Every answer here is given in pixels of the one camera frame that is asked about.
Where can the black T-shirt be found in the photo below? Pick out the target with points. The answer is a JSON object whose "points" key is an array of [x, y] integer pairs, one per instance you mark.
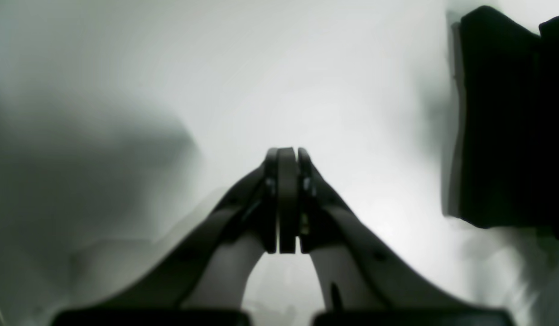
{"points": [[508, 156]]}

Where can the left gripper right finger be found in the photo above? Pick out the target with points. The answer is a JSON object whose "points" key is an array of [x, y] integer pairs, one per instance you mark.
{"points": [[363, 281]]}

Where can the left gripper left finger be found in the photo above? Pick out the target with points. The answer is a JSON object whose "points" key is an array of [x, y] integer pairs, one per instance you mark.
{"points": [[201, 282]]}

